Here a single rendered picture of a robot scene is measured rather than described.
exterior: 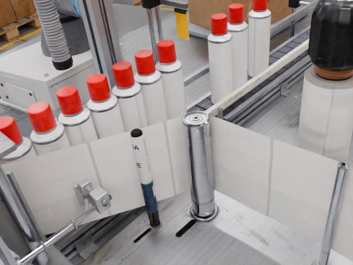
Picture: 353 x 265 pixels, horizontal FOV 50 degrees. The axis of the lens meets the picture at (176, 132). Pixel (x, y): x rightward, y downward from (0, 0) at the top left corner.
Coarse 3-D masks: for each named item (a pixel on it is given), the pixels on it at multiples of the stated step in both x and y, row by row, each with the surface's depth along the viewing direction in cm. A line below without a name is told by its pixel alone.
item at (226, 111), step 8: (304, 32) 115; (296, 40) 111; (304, 40) 111; (280, 48) 108; (288, 48) 108; (272, 56) 105; (280, 56) 104; (304, 56) 103; (288, 64) 100; (280, 72) 97; (264, 80) 94; (272, 80) 95; (256, 88) 92; (208, 96) 91; (248, 96) 89; (200, 104) 89; (208, 104) 88; (232, 104) 87; (240, 104) 88; (224, 112) 85
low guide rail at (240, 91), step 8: (296, 48) 99; (304, 48) 101; (288, 56) 96; (296, 56) 99; (272, 64) 93; (280, 64) 94; (264, 72) 91; (272, 72) 93; (248, 80) 88; (256, 80) 89; (240, 88) 86; (248, 88) 87; (232, 96) 84; (240, 96) 86; (216, 104) 81; (224, 104) 82; (208, 112) 79; (216, 112) 81
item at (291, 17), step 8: (304, 8) 109; (288, 16) 105; (296, 16) 107; (280, 24) 102; (272, 32) 100; (208, 64) 87; (200, 72) 84; (208, 72) 86; (184, 80) 82; (192, 80) 83
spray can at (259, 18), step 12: (264, 0) 85; (252, 12) 87; (264, 12) 86; (252, 24) 88; (264, 24) 87; (252, 36) 89; (264, 36) 89; (252, 48) 91; (264, 48) 90; (252, 60) 93; (264, 60) 92; (252, 72) 95
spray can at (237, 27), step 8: (232, 8) 79; (240, 8) 79; (232, 16) 80; (240, 16) 80; (232, 24) 82; (240, 24) 81; (232, 32) 82; (240, 32) 81; (232, 40) 83; (240, 40) 82; (232, 48) 84; (240, 48) 84; (240, 56) 85; (240, 64) 86; (240, 72) 87; (240, 80) 88
